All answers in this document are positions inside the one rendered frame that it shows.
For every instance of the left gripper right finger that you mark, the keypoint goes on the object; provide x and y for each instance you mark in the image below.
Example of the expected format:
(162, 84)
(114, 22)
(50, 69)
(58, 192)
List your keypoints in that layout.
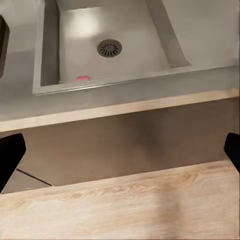
(232, 149)

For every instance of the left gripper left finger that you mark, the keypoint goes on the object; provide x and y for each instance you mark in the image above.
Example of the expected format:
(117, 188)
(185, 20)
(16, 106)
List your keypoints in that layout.
(12, 149)

